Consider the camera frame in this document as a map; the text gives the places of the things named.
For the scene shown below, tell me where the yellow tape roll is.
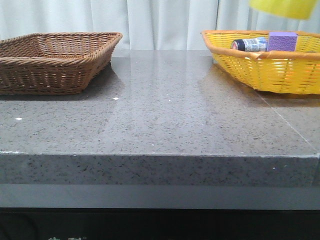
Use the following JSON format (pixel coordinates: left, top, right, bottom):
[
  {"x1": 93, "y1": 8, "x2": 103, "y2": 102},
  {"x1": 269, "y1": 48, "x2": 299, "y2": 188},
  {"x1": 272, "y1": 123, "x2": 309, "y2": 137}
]
[{"x1": 249, "y1": 0, "x2": 318, "y2": 20}]

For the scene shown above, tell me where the white curtain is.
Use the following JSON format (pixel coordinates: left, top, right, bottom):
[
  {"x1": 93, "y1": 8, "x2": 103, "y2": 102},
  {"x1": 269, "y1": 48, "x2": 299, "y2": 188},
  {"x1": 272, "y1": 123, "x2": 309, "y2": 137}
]
[{"x1": 0, "y1": 0, "x2": 320, "y2": 50}]

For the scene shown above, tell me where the small dark labelled bottle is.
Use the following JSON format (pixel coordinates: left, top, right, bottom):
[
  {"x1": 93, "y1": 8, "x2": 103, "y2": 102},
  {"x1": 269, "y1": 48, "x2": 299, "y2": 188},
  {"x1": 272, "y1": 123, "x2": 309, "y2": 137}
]
[{"x1": 230, "y1": 37, "x2": 268, "y2": 52}]

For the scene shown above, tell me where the brown wicker basket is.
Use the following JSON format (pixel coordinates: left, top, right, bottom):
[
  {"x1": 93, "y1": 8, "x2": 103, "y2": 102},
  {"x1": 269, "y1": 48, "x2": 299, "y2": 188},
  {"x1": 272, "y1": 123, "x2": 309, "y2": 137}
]
[{"x1": 0, "y1": 32, "x2": 123, "y2": 95}]

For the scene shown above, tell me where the purple sponge block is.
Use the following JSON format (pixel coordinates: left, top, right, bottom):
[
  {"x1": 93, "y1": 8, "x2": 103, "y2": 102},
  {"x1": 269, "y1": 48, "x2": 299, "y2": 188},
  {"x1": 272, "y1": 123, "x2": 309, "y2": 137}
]
[{"x1": 267, "y1": 31, "x2": 298, "y2": 52}]

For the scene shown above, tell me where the yellow plastic woven basket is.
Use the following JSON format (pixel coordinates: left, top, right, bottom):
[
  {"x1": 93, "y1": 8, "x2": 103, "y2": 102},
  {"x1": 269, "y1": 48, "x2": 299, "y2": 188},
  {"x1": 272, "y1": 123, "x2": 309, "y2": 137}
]
[{"x1": 201, "y1": 30, "x2": 320, "y2": 95}]

